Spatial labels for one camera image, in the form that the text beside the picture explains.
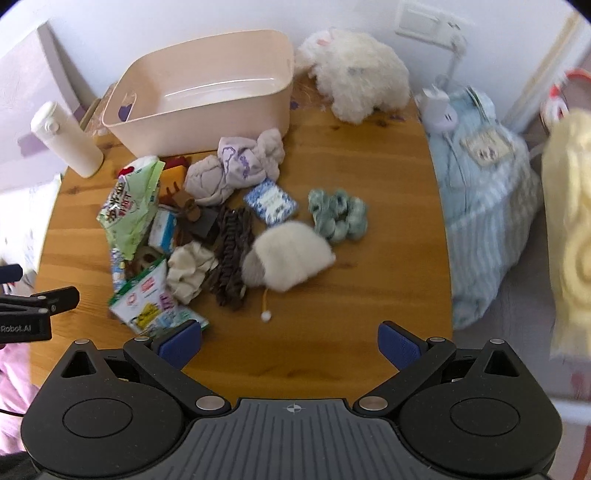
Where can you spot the clear snack packet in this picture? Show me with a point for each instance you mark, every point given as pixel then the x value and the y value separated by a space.
pixel 121 267

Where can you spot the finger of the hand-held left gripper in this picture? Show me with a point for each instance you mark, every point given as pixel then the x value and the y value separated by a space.
pixel 41 300
pixel 10 273

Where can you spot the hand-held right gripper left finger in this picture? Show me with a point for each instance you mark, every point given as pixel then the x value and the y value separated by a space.
pixel 182 342

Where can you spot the green white snack packet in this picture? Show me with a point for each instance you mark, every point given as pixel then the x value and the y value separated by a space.
pixel 143 295

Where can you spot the pale fluffy hat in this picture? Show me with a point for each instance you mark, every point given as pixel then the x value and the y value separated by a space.
pixel 291 254

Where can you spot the cream scrunchie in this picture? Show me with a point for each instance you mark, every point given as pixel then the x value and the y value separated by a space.
pixel 189 272

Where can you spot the beige power strip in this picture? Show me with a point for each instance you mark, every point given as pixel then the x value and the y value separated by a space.
pixel 487 146

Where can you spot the beige plastic storage bin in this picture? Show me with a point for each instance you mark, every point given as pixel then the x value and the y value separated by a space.
pixel 207 120

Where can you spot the orange white headphones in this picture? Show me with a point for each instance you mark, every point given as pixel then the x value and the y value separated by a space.
pixel 551 104

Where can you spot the brown antler headband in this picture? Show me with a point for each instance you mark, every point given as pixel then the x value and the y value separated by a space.
pixel 173 194

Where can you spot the pink cloth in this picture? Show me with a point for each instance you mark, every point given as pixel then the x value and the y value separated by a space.
pixel 14 392

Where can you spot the white charger plug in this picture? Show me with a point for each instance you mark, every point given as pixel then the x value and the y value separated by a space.
pixel 431 104

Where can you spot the cartoon tissue pack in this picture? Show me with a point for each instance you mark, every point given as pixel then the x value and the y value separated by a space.
pixel 161 230

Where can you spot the pale pink fleece garment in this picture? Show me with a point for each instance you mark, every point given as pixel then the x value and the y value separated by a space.
pixel 231 170

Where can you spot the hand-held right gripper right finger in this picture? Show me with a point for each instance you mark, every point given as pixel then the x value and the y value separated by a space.
pixel 398 344

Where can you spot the wooden desk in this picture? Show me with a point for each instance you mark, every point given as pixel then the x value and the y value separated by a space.
pixel 369 300

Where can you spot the white thermos bottle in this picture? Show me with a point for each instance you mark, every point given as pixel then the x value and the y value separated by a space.
pixel 69 143

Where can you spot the white fluffy plush toy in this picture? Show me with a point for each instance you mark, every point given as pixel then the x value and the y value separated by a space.
pixel 360 69

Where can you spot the green scrunchie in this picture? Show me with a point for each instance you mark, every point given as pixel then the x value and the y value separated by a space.
pixel 337 214

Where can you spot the blue floral tissue pack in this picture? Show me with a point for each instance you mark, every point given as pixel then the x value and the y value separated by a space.
pixel 270 201

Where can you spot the yellow blanket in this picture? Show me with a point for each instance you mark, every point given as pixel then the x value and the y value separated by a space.
pixel 572 230

